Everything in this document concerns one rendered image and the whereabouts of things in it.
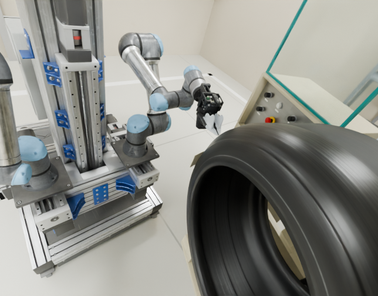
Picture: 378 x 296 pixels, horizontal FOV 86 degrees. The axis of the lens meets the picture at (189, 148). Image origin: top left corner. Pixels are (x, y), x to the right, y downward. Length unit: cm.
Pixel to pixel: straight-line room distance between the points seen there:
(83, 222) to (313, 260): 144
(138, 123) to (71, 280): 111
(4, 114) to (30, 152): 22
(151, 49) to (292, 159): 95
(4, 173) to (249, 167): 79
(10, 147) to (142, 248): 118
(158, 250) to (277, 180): 148
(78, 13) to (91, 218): 121
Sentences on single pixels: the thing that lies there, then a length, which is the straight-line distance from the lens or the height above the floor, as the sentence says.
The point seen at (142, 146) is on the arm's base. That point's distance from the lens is 121.
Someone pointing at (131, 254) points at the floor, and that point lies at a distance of 173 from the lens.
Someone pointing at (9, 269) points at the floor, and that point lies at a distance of 184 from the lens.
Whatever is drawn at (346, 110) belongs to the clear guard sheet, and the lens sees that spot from 104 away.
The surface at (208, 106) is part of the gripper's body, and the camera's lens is 73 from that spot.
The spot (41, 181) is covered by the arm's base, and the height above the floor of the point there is 77.
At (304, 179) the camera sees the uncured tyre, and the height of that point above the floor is 146.
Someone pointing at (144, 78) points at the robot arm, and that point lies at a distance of 94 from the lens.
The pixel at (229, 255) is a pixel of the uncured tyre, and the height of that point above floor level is 92.
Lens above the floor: 164
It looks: 42 degrees down
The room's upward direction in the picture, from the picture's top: 20 degrees clockwise
